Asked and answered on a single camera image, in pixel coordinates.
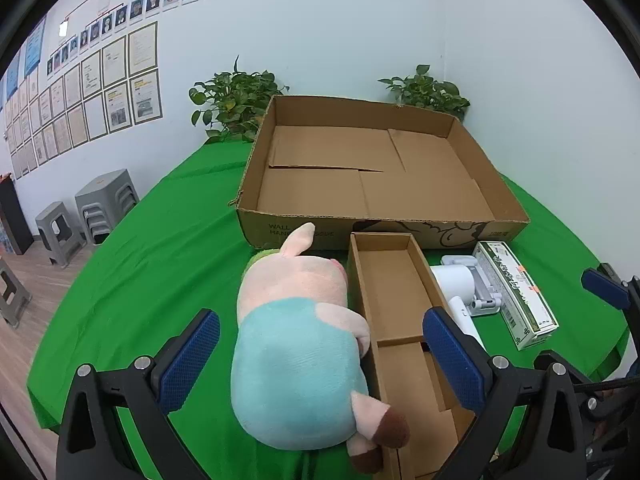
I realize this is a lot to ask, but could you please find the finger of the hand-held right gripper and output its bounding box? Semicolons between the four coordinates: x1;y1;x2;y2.
581;262;640;312
575;375;640;431

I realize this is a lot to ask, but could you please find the black cabinet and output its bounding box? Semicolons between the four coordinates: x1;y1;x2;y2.
0;175;35;256

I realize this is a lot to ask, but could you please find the wall of framed certificates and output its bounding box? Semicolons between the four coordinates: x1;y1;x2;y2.
2;21;164;181

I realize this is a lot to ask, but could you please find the black cable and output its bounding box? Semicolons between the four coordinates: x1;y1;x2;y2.
572;379;632;392

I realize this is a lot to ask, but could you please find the bushy green potted plant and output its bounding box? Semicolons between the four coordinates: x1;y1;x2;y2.
188;56;290;145

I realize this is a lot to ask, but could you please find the large cardboard box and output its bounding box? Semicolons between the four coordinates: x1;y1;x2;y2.
229;94;531;252

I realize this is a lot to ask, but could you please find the narrow cardboard box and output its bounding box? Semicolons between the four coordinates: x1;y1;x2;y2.
348;231;493;480

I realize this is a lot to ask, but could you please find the green tablecloth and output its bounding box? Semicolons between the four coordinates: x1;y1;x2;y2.
26;142;631;480

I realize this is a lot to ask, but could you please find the small green potted plant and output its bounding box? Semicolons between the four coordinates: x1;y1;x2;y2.
378;64;472;122

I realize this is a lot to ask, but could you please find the white hair dryer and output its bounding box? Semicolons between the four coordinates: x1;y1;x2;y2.
430;264;488;356

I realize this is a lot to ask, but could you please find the stack of grey plastic stools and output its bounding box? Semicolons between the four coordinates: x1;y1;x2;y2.
74;169;141;246

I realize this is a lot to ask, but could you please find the green and white medicine box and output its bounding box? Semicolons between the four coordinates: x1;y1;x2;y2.
471;241;560;352

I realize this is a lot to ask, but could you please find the blue wall poster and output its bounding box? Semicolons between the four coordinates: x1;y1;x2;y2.
22;14;47;76
6;55;22;96

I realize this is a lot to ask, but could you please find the grey plastic stool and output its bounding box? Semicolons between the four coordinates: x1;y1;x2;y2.
0;257;33;330
35;201;87;268

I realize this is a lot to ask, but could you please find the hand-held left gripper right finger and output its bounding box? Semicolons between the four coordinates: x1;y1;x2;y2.
422;306;586;480

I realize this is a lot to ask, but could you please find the pink pig plush toy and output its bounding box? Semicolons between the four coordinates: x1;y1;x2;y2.
231;222;412;475

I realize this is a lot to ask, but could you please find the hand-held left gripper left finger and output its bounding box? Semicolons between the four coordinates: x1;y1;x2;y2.
55;308;222;480

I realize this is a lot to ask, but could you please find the white folding phone stand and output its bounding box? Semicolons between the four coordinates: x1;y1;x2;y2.
440;255;502;317

